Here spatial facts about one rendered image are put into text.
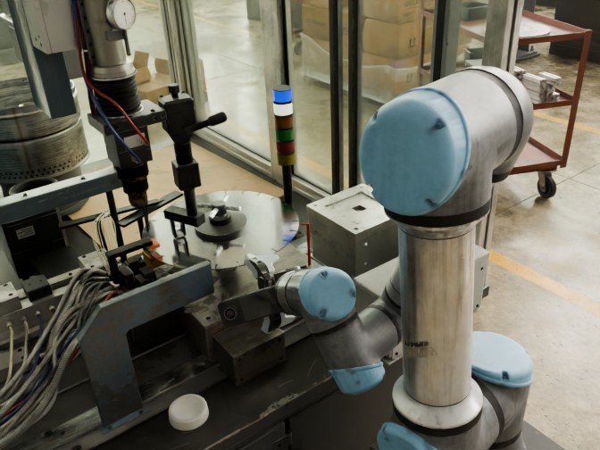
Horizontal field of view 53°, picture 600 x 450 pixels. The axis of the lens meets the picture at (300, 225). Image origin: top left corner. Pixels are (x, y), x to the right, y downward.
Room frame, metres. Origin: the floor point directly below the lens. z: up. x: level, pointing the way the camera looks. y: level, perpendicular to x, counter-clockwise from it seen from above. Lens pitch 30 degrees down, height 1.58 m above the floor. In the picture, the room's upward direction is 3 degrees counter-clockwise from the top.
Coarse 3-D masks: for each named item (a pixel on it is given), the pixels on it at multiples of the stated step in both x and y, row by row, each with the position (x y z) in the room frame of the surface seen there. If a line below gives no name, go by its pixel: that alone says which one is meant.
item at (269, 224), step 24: (216, 192) 1.28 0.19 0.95; (240, 192) 1.27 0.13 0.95; (264, 216) 1.15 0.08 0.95; (288, 216) 1.14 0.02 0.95; (168, 240) 1.06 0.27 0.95; (192, 240) 1.06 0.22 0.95; (216, 240) 1.05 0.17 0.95; (240, 240) 1.05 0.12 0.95; (264, 240) 1.05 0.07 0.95; (288, 240) 1.04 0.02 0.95; (168, 264) 0.98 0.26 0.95; (192, 264) 0.97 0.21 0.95; (216, 264) 0.97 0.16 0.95; (240, 264) 0.96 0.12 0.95
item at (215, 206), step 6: (222, 198) 1.14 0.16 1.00; (228, 198) 1.15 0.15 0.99; (198, 204) 1.12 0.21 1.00; (204, 204) 1.12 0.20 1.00; (210, 204) 1.12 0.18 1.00; (216, 204) 1.11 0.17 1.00; (222, 204) 1.11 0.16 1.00; (216, 210) 1.09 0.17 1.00; (222, 210) 1.10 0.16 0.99; (234, 210) 1.10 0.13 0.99; (240, 210) 1.10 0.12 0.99; (210, 216) 1.07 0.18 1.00; (216, 216) 1.10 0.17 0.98; (222, 216) 1.10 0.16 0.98
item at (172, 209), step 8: (184, 192) 1.05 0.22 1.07; (192, 192) 1.04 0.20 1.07; (192, 200) 1.04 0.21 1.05; (168, 208) 1.08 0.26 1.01; (176, 208) 1.08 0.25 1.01; (184, 208) 1.08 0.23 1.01; (192, 208) 1.04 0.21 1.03; (168, 216) 1.07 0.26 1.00; (176, 216) 1.06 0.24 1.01; (184, 216) 1.05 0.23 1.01; (192, 216) 1.04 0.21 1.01; (200, 216) 1.04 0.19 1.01; (184, 224) 1.07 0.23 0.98; (192, 224) 1.04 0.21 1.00; (200, 224) 1.04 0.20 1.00; (184, 232) 1.07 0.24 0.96
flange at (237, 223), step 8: (232, 216) 1.13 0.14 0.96; (240, 216) 1.13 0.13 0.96; (208, 224) 1.10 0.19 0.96; (216, 224) 1.09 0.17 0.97; (224, 224) 1.10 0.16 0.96; (232, 224) 1.10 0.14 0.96; (240, 224) 1.10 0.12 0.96; (200, 232) 1.08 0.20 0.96; (208, 232) 1.07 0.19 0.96; (216, 232) 1.07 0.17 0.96; (224, 232) 1.07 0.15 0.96; (232, 232) 1.07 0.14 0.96; (240, 232) 1.08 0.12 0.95
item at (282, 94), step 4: (272, 88) 1.38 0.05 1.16; (276, 88) 1.38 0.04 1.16; (280, 88) 1.38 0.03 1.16; (284, 88) 1.38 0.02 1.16; (288, 88) 1.37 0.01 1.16; (272, 92) 1.38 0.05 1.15; (276, 92) 1.37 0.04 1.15; (280, 92) 1.36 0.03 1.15; (284, 92) 1.36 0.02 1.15; (288, 92) 1.37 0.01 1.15; (276, 96) 1.37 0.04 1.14; (280, 96) 1.36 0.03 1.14; (284, 96) 1.36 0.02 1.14; (288, 96) 1.37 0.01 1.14; (276, 100) 1.37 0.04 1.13; (280, 100) 1.36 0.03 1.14; (284, 100) 1.36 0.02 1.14; (288, 100) 1.37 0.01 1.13
